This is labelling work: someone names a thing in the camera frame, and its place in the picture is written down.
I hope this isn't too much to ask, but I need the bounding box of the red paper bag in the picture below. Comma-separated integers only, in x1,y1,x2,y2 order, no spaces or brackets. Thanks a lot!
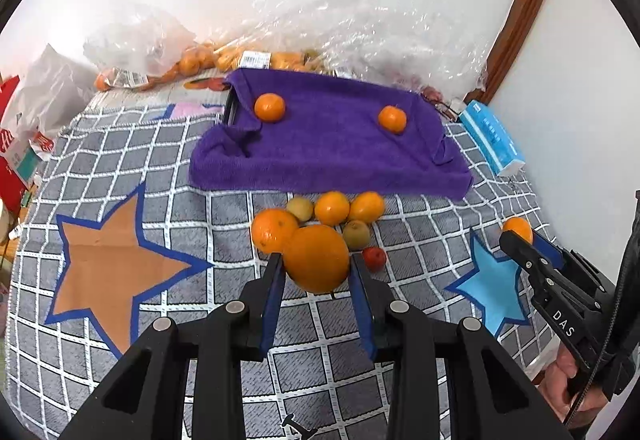
0,75,56,216

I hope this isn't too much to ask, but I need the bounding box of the translucent white plastic bag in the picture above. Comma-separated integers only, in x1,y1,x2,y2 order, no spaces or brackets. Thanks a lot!
82,3,196,76

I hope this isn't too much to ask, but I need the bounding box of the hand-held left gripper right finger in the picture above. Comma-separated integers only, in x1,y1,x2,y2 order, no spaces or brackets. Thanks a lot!
348,253,576,440

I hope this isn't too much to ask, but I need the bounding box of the orange with green stem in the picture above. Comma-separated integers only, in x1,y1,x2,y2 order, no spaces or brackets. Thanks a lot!
378,105,407,134

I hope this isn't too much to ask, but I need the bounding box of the small red tomato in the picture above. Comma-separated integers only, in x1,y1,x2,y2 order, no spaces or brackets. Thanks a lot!
361,247,387,271

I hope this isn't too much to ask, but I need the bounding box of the brown wooden door frame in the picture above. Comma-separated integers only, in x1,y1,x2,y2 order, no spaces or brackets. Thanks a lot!
467,0,558,104

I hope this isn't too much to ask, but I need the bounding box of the black cable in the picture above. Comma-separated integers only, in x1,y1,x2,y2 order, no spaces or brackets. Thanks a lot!
564,280,626,426

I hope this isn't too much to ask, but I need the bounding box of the purple towel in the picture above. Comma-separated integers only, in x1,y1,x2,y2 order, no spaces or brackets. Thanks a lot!
189,68,474,201

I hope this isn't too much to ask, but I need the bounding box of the yellow-green pear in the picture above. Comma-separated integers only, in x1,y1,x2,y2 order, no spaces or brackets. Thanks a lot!
342,219,371,250
286,197,315,223

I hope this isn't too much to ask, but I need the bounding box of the grey checkered star blanket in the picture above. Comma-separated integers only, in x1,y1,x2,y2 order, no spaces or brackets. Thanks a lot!
10,85,551,440

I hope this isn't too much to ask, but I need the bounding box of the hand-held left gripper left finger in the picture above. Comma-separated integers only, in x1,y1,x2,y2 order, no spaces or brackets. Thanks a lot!
59,251,287,440

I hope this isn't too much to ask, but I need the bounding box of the small orange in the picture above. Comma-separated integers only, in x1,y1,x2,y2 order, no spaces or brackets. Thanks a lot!
348,191,386,224
314,191,350,226
502,217,534,244
254,93,286,123

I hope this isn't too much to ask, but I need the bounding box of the blue tissue pack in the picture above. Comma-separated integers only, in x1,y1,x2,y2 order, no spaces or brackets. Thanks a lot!
459,101,525,177

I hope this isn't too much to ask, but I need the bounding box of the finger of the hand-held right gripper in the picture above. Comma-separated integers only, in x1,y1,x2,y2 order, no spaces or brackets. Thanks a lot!
532,231,568,268
499,230,558,293

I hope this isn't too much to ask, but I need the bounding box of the person's right hand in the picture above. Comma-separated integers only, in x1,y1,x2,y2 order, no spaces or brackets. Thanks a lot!
544,347,603,427

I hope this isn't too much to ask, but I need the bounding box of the large orange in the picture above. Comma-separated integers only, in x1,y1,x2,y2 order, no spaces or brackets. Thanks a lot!
283,224,351,294
250,209,300,254

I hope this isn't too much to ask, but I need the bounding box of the pile of bagged oranges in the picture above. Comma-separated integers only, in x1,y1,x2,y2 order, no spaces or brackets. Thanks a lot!
95,40,321,94

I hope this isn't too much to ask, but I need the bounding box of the clear crumpled plastic bag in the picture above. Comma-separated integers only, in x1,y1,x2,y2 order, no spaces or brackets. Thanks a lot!
250,0,488,101

